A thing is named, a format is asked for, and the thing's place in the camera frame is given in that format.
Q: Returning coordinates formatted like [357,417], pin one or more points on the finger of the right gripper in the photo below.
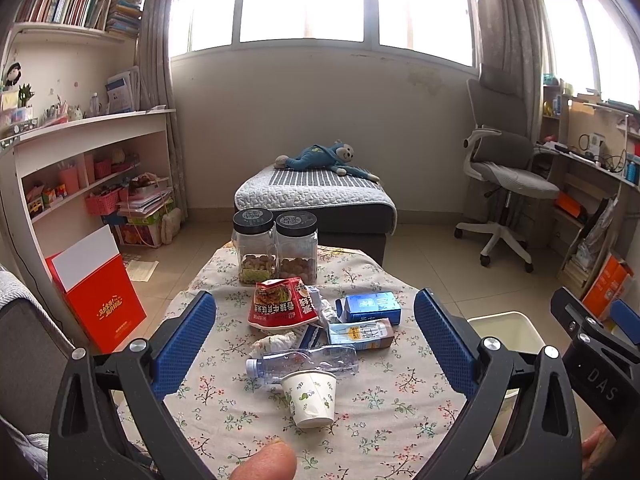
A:
[626,321]

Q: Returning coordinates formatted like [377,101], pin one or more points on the white floral paper cup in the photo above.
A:
[311,398]

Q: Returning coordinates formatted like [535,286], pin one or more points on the dark ottoman with quilt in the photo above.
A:
[352,212]

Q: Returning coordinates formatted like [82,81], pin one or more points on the blue monkey plush toy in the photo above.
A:
[335,158]

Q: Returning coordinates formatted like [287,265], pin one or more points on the pink storage basket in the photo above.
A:
[102,204]

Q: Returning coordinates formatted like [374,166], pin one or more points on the right nut jar black lid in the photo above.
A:
[297,245]

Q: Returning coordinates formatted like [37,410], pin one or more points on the person left hand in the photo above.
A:
[275,461]

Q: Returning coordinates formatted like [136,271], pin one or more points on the white trash bin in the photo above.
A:
[517,332]

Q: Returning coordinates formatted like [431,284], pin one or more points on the person right hand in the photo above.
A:
[595,448]

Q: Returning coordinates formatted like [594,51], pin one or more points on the white tissue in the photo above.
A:
[272,344]

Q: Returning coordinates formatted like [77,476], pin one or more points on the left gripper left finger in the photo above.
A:
[110,420]

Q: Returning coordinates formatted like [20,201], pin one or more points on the red white gift box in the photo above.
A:
[95,285]

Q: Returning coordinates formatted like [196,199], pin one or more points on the left nut jar black lid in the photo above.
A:
[253,240]

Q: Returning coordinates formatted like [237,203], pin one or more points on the floral tablecloth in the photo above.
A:
[389,417]

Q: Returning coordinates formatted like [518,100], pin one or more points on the white bookshelf unit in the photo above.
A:
[67,66]

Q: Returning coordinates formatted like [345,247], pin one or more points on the orange cardboard box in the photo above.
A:
[613,279]

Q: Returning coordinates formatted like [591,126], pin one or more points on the left grey curtain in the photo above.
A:
[157,87]

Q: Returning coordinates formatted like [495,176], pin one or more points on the light blue milk carton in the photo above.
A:
[366,335]

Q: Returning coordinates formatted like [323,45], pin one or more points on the blue small carton box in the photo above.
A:
[367,307]

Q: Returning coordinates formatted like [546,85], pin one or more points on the right grey curtain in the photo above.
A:
[511,39]

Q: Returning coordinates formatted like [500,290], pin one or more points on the grey white office chair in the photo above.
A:
[499,152]

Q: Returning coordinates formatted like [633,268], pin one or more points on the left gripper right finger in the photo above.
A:
[541,440]

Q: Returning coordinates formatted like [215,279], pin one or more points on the grey curtain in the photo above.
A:
[511,39]
[157,87]

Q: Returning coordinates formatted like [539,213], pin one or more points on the wooden computer desk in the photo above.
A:
[588,150]

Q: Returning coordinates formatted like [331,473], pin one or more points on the crushed clear plastic bottle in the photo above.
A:
[336,359]

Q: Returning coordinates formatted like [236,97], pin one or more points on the nut jar black lid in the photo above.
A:
[253,240]
[297,245]

